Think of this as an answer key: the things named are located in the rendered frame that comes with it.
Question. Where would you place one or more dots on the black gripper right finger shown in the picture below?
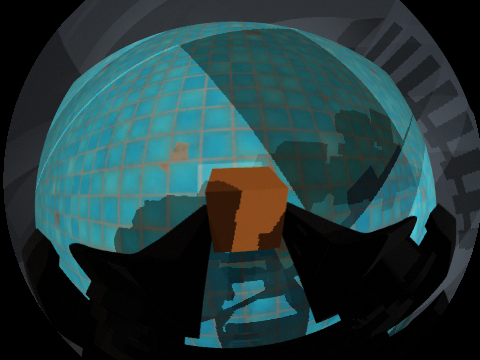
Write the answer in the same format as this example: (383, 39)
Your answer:
(332, 260)

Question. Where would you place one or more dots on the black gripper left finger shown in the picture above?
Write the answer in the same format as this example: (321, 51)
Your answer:
(168, 275)

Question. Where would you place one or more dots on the orange block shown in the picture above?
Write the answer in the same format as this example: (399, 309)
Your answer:
(246, 208)

